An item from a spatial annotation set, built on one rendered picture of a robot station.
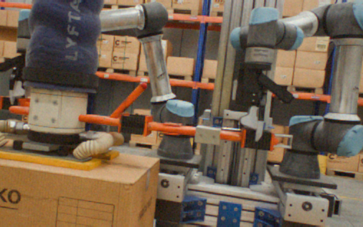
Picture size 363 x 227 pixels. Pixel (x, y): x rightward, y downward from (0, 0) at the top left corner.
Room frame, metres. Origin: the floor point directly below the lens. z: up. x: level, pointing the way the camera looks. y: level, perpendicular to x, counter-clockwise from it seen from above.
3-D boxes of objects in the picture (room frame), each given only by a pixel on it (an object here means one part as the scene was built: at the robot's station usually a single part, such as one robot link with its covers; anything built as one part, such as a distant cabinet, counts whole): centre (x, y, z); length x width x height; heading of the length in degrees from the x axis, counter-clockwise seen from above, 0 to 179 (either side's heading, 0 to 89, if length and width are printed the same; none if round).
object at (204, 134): (1.07, -0.16, 1.19); 0.07 x 0.07 x 0.04; 79
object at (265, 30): (1.06, -0.28, 1.50); 0.09 x 0.08 x 0.11; 127
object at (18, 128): (1.16, 0.29, 1.13); 0.34 x 0.25 x 0.06; 79
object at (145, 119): (1.11, 0.05, 1.19); 0.10 x 0.08 x 0.06; 169
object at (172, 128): (1.24, 0.08, 1.19); 0.93 x 0.30 x 0.04; 79
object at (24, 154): (1.06, 0.31, 1.09); 0.34 x 0.10 x 0.05; 79
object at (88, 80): (1.16, 0.29, 1.31); 0.23 x 0.23 x 0.04
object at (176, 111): (1.56, -0.11, 1.20); 0.13 x 0.12 x 0.14; 21
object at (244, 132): (1.04, -0.30, 1.20); 0.08 x 0.07 x 0.05; 79
